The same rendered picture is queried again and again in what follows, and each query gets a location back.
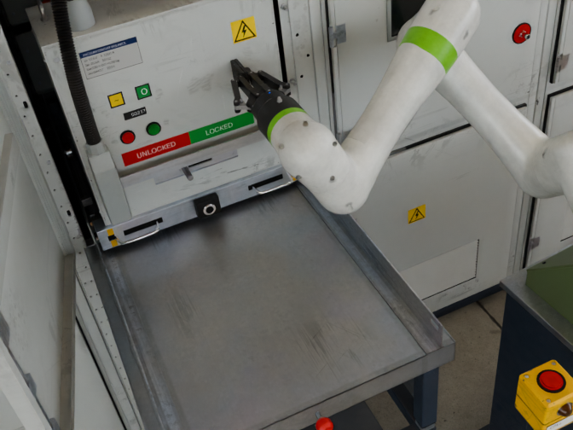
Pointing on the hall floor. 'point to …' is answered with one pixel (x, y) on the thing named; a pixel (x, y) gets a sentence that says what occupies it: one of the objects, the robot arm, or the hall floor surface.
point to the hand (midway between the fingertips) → (240, 72)
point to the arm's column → (522, 362)
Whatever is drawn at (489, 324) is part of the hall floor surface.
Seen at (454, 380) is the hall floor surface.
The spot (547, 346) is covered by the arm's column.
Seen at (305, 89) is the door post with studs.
